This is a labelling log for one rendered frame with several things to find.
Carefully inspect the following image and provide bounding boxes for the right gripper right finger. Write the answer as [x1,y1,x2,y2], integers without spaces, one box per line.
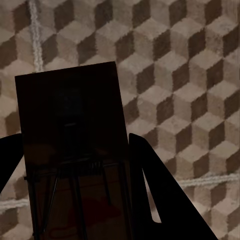
[128,133,218,240]

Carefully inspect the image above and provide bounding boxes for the mousetrap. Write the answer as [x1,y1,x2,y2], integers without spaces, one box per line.
[15,61,134,240]

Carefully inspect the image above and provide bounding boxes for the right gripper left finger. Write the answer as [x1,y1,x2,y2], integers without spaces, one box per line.
[0,133,24,193]

